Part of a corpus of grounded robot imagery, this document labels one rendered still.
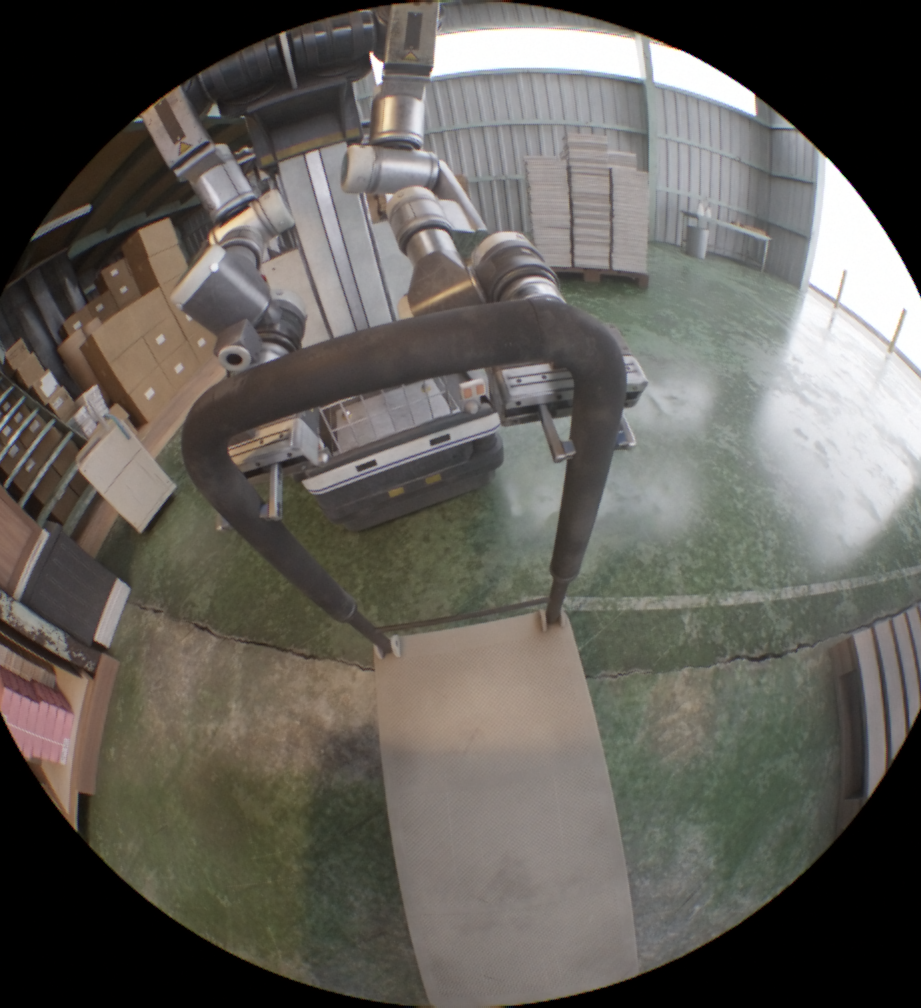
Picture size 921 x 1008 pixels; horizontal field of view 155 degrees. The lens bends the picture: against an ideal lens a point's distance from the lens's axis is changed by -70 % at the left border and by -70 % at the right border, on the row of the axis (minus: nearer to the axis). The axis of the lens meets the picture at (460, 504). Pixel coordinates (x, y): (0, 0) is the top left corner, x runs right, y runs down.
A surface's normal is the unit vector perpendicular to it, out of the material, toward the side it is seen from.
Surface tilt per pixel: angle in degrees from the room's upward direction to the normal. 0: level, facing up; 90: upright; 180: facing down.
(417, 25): 78
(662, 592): 0
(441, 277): 39
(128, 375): 90
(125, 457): 90
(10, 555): 90
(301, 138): 90
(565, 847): 0
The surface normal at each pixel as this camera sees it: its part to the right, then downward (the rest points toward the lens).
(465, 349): 0.12, 0.69
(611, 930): -0.14, -0.62
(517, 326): 0.04, 0.32
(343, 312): 0.33, 0.71
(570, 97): -0.11, 0.79
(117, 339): 0.99, -0.02
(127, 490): 0.90, 0.24
